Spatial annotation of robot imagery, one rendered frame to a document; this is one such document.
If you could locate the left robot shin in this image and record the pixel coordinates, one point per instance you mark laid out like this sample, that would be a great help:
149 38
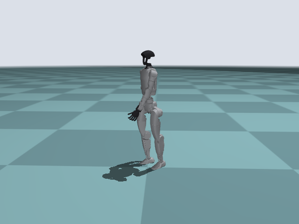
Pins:
159 146

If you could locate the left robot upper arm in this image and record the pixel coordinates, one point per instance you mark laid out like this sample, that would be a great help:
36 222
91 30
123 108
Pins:
152 76

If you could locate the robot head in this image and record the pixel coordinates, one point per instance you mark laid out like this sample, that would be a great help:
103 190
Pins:
147 54

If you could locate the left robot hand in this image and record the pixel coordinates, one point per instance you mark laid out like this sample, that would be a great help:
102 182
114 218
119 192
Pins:
135 114

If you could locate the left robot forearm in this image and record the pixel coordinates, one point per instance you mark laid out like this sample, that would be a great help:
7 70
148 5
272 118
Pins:
144 99

